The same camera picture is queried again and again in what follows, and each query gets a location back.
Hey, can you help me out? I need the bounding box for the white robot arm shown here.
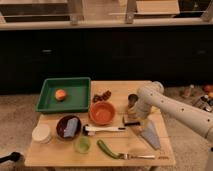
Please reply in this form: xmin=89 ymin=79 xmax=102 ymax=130
xmin=128 ymin=81 xmax=213 ymax=171

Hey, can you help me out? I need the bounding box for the orange bowl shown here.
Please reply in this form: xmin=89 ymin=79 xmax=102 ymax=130
xmin=89 ymin=101 xmax=115 ymax=125

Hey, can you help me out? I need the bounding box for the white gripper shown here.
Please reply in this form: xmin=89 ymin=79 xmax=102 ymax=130
xmin=127 ymin=108 xmax=146 ymax=122

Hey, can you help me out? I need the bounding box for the green plastic tray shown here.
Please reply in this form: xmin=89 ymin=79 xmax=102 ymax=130
xmin=36 ymin=77 xmax=91 ymax=113

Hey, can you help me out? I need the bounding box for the dark red bowl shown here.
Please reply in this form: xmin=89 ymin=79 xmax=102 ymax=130
xmin=56 ymin=115 xmax=82 ymax=140

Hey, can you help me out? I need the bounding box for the white round container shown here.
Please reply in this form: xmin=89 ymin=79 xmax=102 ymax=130
xmin=32 ymin=124 xmax=52 ymax=143

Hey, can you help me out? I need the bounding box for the blue sponge in bowl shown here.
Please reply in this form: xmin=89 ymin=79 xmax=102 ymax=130
xmin=64 ymin=118 xmax=78 ymax=138

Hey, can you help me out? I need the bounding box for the black object on floor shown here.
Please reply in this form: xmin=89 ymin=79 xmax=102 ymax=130
xmin=0 ymin=152 xmax=21 ymax=164

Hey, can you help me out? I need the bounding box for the metal cup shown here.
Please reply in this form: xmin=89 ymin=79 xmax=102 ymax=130
xmin=128 ymin=94 xmax=138 ymax=108

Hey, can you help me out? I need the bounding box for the wooden table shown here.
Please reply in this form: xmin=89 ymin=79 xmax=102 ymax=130
xmin=24 ymin=80 xmax=177 ymax=171

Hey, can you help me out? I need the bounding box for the dark grapes bunch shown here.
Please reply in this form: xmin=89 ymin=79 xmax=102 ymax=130
xmin=92 ymin=91 xmax=111 ymax=103

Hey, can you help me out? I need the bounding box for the peach fruit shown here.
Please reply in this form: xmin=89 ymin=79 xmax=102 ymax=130
xmin=55 ymin=89 xmax=67 ymax=101

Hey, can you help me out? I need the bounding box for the metal fork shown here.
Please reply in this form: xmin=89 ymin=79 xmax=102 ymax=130
xmin=118 ymin=153 xmax=155 ymax=160

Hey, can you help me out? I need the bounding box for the green plastic cup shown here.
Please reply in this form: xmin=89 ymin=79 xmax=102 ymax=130
xmin=74 ymin=136 xmax=91 ymax=154

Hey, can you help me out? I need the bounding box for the grey folded cloth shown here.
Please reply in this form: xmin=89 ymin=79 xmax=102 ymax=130
xmin=140 ymin=120 xmax=161 ymax=150

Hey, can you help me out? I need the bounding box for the green chili pepper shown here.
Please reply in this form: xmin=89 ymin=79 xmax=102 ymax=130
xmin=96 ymin=140 xmax=119 ymax=159

